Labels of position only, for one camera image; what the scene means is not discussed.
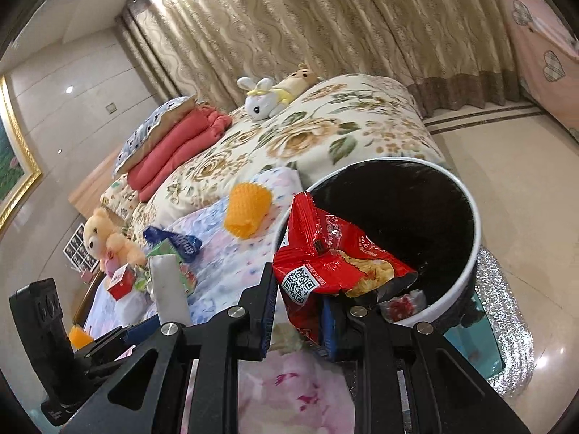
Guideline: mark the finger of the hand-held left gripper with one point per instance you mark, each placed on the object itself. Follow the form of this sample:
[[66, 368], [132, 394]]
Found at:
[[138, 331]]

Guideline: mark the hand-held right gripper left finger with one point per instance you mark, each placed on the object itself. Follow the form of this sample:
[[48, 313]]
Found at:
[[267, 321]]

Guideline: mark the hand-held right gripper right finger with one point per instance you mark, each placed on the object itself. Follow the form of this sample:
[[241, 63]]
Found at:
[[332, 330]]

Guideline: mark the white paper carton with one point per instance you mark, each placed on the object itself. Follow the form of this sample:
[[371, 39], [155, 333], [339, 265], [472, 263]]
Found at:
[[168, 289]]

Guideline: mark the red snack bag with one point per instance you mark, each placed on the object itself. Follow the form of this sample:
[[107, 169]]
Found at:
[[312, 253]]

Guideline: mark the white trash bin black liner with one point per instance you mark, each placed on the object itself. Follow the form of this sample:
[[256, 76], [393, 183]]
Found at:
[[407, 208]]

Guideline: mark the orange plastic item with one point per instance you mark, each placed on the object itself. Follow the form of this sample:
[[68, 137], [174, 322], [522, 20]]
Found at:
[[80, 338]]

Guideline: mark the small red box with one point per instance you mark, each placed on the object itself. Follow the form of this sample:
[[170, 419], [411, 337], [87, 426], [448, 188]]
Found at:
[[120, 282]]

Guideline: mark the pastel floral blanket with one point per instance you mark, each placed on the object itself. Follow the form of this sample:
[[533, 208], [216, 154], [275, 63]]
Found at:
[[226, 262]]

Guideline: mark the small red wrapper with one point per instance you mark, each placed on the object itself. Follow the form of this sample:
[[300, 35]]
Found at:
[[400, 305]]

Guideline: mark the green snack packet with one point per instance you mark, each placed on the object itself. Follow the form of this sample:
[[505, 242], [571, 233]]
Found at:
[[165, 249]]

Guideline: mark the black and white photo sheet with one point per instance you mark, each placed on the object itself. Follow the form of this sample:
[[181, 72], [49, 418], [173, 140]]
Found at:
[[79, 248]]

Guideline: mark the blue snack packet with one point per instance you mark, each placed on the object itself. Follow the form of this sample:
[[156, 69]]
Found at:
[[178, 240]]

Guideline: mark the cream teddy bear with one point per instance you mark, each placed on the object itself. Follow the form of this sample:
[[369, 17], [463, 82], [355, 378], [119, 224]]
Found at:
[[102, 235]]

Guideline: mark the orange foam fruit net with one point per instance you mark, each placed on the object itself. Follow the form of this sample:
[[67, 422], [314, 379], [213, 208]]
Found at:
[[249, 210]]

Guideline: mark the small floral pillow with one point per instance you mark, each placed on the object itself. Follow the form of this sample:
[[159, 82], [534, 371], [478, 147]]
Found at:
[[117, 194]]

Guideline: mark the teal glass panel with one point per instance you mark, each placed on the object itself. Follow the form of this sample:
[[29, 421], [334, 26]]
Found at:
[[475, 339]]

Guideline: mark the wooden headboard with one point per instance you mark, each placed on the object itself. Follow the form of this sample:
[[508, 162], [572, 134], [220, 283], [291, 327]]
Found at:
[[92, 181]]

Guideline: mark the gold framed painting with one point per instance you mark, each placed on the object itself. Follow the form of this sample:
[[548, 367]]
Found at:
[[13, 158]]

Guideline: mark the silver glitter mat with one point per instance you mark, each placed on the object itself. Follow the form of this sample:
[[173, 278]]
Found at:
[[506, 316]]

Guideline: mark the folded red quilt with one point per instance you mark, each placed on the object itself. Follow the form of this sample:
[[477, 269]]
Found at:
[[181, 149]]

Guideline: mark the polka dot pillow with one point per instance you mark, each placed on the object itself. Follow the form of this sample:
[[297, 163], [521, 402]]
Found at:
[[149, 129]]

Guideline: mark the cream floral duvet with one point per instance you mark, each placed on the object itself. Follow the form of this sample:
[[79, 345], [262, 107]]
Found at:
[[339, 122]]

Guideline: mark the white rabbit plush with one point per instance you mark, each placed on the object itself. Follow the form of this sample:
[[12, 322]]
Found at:
[[262, 101]]

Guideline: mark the brown bear plush yellow outfit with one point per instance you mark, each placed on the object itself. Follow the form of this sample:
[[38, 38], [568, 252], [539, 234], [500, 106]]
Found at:
[[296, 83]]

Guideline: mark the beige patterned curtain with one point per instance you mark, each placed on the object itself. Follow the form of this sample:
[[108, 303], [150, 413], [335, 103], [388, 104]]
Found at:
[[316, 18]]

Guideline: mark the pink heart print bedsheet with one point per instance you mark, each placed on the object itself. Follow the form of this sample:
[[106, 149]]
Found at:
[[538, 54]]

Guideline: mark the wall switch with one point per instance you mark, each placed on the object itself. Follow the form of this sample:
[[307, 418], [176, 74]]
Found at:
[[111, 108]]

